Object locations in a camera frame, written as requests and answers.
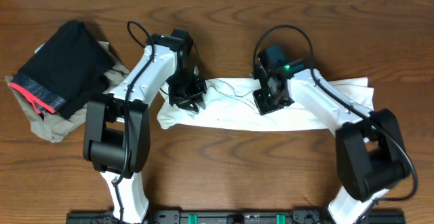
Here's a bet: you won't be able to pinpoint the white printed t-shirt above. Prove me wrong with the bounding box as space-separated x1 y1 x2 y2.
157 78 361 132

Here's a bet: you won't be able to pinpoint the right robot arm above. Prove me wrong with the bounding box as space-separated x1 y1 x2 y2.
253 54 416 223

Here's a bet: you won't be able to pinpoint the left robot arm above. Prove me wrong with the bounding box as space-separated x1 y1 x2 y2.
79 29 206 223

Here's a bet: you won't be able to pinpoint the black folded garment red trim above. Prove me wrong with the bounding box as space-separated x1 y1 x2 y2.
9 20 115 119

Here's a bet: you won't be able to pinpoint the khaki folded garment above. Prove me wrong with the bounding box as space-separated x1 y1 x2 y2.
5 41 130 143

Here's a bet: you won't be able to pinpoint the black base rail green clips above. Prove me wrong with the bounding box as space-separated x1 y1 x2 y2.
66 208 406 224

